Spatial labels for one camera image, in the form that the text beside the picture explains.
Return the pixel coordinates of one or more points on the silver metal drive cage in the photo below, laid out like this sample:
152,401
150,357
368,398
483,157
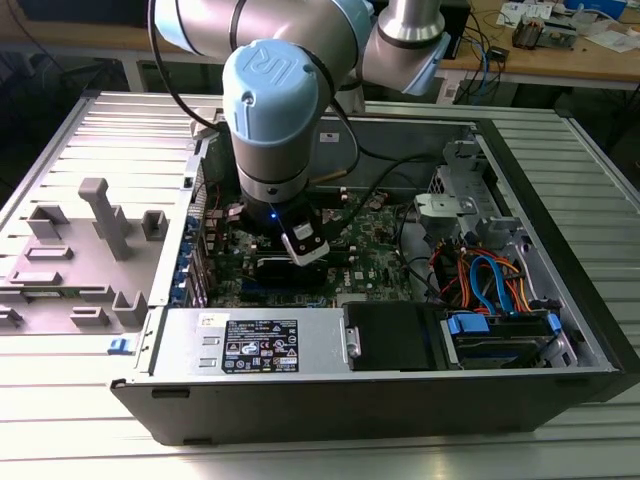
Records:
440,207

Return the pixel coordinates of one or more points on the copper finned heatsink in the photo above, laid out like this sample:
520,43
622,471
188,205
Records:
527,34

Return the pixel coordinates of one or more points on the hard disk in blue carrier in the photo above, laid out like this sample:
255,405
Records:
467,324

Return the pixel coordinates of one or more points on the dark office chair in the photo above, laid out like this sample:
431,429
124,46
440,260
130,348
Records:
25,70

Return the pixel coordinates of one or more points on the grey parts rack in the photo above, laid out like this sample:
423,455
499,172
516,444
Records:
90,265

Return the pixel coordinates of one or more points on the blue plastic box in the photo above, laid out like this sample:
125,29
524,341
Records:
605,6

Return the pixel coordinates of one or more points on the silver power supply unit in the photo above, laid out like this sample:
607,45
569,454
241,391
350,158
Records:
185,325

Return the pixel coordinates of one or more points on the small black box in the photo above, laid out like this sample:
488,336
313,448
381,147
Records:
499,53

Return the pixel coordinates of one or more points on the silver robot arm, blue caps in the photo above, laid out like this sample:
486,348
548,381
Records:
270,100

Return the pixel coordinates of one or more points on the blue case latch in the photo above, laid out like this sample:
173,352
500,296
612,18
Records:
119,345

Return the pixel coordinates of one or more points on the white paper sheet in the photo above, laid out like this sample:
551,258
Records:
615,40

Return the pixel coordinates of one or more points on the green motherboard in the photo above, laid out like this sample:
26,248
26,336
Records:
370,270

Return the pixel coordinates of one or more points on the black desktop device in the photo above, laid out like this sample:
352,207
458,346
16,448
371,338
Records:
457,20

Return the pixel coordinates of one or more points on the RAM slot with white clips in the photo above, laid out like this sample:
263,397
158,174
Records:
345,246
345,257

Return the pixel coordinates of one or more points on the black and silver PC case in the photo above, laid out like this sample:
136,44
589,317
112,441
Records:
350,410

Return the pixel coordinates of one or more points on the wooden workbench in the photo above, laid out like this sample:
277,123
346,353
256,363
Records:
550,62

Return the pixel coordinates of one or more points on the white printed paper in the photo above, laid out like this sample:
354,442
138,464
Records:
525,10

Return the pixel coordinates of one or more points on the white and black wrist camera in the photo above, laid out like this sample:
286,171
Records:
307,252

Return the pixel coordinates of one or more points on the grey metal drive tray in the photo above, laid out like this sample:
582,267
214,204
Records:
560,35

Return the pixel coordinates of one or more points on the round coin battery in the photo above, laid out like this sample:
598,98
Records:
376,201

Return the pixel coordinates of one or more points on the large black box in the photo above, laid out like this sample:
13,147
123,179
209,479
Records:
100,12

